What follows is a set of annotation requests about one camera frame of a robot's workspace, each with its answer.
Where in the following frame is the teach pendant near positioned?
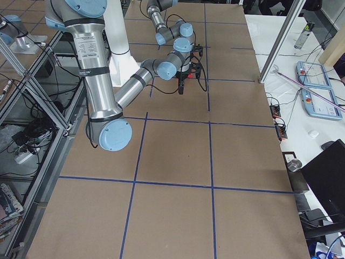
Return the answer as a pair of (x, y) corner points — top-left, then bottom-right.
(301, 87), (343, 120)

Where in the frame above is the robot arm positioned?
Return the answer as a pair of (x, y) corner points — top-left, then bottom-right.
(146, 1), (196, 72)
(45, 1), (194, 152)

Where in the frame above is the plastic water bottle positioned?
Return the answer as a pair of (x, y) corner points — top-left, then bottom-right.
(294, 22), (315, 49)

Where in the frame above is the metal cup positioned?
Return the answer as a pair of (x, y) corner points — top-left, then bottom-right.
(287, 158), (302, 172)

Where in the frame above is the brown paper table cover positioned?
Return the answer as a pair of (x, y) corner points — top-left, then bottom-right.
(27, 3), (309, 258)

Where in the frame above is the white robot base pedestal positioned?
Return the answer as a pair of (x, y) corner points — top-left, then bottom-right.
(103, 0), (140, 87)

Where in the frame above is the aluminium frame post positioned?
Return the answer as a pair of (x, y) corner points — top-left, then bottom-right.
(259, 0), (306, 84)

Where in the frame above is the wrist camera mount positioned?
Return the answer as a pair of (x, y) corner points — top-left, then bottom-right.
(193, 44), (203, 57)
(188, 62), (202, 79)

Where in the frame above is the teach pendant far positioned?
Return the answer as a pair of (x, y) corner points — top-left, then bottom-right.
(296, 61), (332, 88)

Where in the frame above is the teach pendant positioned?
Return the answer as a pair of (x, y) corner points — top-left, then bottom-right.
(296, 61), (332, 88)
(301, 87), (343, 120)

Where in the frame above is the black laptop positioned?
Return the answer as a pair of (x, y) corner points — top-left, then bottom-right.
(301, 139), (344, 217)

